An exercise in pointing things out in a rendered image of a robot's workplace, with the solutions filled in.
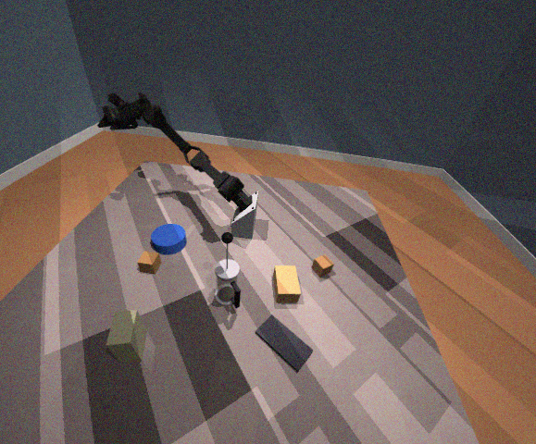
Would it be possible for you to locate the blue short cylinder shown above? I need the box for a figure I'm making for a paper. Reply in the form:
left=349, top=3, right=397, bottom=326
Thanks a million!
left=151, top=224, right=187, bottom=255

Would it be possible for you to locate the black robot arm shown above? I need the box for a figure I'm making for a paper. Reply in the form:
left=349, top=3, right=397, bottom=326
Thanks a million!
left=107, top=92, right=253, bottom=213

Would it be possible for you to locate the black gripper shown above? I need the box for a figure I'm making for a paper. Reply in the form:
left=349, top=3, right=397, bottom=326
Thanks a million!
left=97, top=104, right=141, bottom=130

